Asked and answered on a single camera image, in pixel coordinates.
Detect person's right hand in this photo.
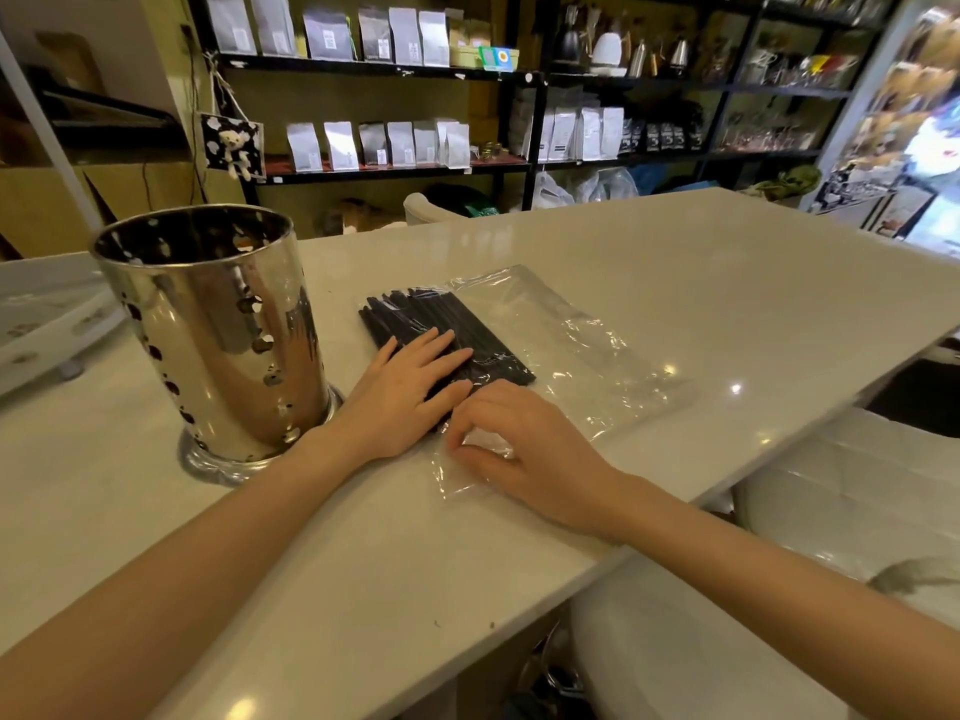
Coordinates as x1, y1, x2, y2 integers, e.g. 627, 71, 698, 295
443, 379, 640, 542

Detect person's left hand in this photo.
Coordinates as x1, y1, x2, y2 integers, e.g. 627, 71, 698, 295
328, 328, 476, 466

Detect bundle of black straws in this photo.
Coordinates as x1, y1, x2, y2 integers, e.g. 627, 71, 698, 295
357, 287, 538, 415

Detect clear plastic bag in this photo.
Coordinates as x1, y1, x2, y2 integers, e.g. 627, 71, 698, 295
430, 263, 700, 512

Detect person's right forearm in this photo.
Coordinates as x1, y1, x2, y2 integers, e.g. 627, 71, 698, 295
600, 472, 960, 720

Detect person's left forearm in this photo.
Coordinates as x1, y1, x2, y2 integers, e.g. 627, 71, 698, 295
0, 427, 376, 720

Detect white chair backrest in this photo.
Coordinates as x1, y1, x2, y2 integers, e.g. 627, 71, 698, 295
402, 191, 470, 227

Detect perforated silver metal holder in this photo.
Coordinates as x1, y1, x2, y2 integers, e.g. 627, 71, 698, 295
89, 203, 347, 487

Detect row of short silver pouches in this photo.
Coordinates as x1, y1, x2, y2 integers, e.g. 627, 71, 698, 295
285, 118, 472, 174

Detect crumpled white plastic bags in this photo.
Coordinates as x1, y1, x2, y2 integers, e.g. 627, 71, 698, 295
531, 166, 641, 212

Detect hanging teddy bear pouch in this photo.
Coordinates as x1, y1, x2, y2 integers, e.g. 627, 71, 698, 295
198, 112, 268, 183

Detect group of white coffee bags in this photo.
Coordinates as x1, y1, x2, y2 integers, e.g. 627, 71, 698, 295
537, 104, 627, 163

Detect row of small dark packets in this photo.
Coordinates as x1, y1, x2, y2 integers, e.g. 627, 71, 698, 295
621, 118, 708, 155

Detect green and yellow boxes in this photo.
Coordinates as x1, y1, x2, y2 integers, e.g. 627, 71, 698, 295
448, 19, 521, 73

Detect white leather chair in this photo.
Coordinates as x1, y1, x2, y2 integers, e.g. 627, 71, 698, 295
568, 406, 960, 720

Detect row of tall silver pouches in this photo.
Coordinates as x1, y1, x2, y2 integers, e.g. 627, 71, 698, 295
204, 0, 451, 68

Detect white plastic tray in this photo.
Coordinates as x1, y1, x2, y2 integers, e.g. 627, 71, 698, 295
0, 250, 127, 399

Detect white kettle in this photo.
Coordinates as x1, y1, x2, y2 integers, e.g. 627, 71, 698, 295
590, 29, 630, 77

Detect green crumpled bag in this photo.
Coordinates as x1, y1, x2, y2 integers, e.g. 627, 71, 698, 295
738, 164, 824, 209

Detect wide black metal shelf unit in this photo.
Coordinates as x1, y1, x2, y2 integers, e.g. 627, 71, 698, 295
523, 0, 905, 211

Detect row of glassware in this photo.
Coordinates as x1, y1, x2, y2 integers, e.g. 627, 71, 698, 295
712, 112, 820, 154

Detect colourful product display rack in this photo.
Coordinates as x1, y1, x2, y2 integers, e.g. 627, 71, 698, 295
799, 0, 960, 260

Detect dark wall shelf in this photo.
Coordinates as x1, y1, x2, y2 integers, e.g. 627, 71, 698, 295
26, 65, 190, 152

